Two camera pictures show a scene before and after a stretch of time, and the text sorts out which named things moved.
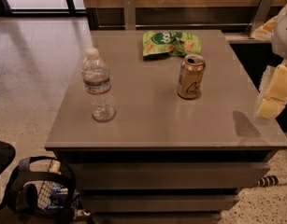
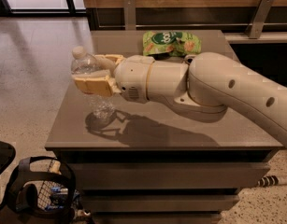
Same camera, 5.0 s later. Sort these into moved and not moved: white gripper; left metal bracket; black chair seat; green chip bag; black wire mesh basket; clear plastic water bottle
Moved: white gripper; clear plastic water bottle
Not moved: green chip bag; left metal bracket; black chair seat; black wire mesh basket
